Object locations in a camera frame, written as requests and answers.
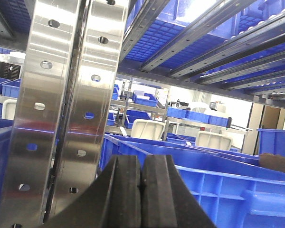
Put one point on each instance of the blue crate in foreground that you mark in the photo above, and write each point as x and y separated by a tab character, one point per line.
232	190

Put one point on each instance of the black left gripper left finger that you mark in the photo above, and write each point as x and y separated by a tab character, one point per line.
112	201

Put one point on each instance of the overhead roller track shelf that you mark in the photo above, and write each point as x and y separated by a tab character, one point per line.
234	48

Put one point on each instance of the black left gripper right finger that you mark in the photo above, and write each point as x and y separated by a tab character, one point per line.
166	200

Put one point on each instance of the perforated steel shelf upright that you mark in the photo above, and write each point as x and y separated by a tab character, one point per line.
71	62

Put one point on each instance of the blue bin at right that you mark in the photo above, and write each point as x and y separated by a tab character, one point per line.
272	141

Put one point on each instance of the brown cardboard piece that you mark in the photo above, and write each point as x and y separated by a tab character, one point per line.
273	162

